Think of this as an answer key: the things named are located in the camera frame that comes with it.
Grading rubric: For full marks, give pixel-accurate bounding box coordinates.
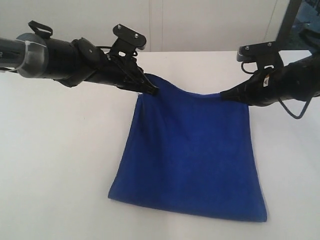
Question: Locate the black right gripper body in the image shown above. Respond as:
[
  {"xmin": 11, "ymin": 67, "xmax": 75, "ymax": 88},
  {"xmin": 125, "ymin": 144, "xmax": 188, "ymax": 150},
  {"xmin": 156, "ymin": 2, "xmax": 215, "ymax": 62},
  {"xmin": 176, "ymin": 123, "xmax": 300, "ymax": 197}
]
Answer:
[{"xmin": 246, "ymin": 56, "xmax": 320, "ymax": 107}]

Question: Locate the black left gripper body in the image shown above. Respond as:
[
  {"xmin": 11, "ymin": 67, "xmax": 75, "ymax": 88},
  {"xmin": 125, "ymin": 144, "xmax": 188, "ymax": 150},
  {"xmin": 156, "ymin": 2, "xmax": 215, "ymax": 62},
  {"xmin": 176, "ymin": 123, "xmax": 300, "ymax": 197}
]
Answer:
[{"xmin": 69, "ymin": 37, "xmax": 145, "ymax": 93}]

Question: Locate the blue terry towel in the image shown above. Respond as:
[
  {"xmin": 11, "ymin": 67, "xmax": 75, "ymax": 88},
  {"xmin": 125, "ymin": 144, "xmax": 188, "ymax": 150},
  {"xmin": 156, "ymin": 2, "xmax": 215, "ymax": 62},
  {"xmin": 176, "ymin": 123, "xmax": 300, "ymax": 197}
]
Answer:
[{"xmin": 108, "ymin": 74, "xmax": 264, "ymax": 208}]

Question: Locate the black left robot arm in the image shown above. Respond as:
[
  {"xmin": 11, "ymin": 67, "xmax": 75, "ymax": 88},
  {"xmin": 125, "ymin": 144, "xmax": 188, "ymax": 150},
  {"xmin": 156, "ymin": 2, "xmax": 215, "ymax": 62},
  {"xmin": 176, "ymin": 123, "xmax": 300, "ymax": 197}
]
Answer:
[{"xmin": 0, "ymin": 20, "xmax": 159, "ymax": 95}]

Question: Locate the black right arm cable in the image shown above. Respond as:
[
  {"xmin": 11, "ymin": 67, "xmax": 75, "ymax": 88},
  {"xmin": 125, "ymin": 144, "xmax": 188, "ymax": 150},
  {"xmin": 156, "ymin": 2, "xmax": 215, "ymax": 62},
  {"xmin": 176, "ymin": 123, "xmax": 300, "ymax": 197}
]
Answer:
[{"xmin": 241, "ymin": 61, "xmax": 312, "ymax": 120}]

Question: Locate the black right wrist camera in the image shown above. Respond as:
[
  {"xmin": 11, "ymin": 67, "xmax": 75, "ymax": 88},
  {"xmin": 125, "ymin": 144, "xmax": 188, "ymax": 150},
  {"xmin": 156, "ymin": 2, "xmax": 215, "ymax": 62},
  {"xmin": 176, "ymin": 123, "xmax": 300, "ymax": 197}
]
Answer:
[{"xmin": 236, "ymin": 41, "xmax": 284, "ymax": 71}]

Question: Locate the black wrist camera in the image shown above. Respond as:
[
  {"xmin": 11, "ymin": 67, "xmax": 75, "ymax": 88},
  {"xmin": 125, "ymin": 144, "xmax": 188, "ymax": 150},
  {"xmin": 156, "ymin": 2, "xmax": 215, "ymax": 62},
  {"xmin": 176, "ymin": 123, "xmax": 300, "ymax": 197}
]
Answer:
[
  {"xmin": 236, "ymin": 41, "xmax": 284, "ymax": 71},
  {"xmin": 109, "ymin": 24, "xmax": 147, "ymax": 60}
]

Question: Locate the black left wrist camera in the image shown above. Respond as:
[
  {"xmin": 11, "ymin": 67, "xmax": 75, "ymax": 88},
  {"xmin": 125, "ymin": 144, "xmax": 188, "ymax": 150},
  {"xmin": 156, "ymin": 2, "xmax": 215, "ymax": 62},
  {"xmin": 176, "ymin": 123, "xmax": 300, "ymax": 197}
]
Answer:
[{"xmin": 109, "ymin": 24, "xmax": 147, "ymax": 60}]

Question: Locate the dark metal post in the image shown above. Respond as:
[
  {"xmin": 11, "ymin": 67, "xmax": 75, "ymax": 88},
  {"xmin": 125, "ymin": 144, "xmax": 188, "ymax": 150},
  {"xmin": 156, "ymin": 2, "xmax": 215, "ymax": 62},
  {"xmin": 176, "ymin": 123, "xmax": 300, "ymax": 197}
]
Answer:
[{"xmin": 275, "ymin": 0, "xmax": 302, "ymax": 44}]

